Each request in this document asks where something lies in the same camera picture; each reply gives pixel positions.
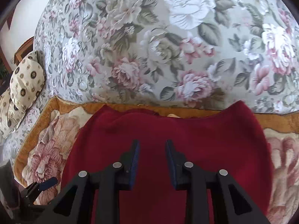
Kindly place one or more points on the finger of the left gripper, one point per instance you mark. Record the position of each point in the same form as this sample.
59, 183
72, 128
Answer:
34, 189

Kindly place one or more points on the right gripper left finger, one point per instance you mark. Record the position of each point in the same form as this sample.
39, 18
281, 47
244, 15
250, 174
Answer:
94, 197

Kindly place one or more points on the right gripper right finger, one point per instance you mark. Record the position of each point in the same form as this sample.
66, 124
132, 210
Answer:
210, 194

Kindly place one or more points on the dark red garment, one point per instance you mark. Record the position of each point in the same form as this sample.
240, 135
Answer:
232, 140

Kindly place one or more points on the plush floral orange-bordered blanket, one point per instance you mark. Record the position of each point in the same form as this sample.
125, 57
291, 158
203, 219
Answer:
49, 144

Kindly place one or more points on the cream medallion-pattern pillow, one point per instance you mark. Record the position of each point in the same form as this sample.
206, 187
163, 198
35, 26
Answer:
25, 86

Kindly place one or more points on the wooden chair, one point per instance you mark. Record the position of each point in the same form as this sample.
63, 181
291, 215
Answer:
24, 49

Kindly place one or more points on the floral bed sheet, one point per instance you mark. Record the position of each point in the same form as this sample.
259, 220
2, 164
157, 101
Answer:
204, 54

